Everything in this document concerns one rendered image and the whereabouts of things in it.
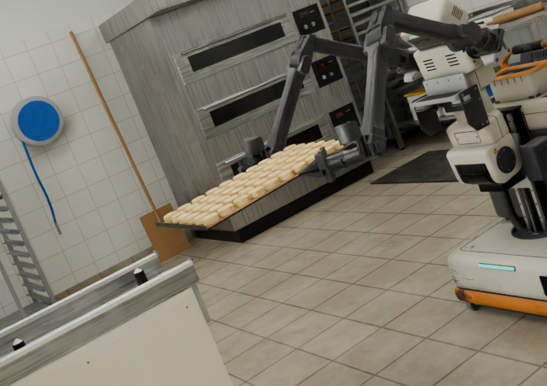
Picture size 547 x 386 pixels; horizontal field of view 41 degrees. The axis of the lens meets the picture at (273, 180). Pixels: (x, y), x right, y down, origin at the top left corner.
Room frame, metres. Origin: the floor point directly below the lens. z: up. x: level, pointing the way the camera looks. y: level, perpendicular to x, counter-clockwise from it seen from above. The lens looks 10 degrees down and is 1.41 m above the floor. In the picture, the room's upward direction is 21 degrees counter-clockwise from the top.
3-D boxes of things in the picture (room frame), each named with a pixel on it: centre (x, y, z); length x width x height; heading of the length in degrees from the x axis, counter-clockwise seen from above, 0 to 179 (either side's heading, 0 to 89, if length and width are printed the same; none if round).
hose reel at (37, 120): (5.95, 1.60, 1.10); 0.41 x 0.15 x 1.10; 118
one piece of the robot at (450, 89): (2.75, -0.73, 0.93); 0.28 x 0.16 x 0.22; 28
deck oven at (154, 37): (6.21, -0.06, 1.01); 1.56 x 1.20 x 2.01; 118
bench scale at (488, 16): (5.80, -2.04, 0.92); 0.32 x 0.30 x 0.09; 125
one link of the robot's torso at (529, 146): (2.76, -0.87, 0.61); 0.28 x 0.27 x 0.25; 28
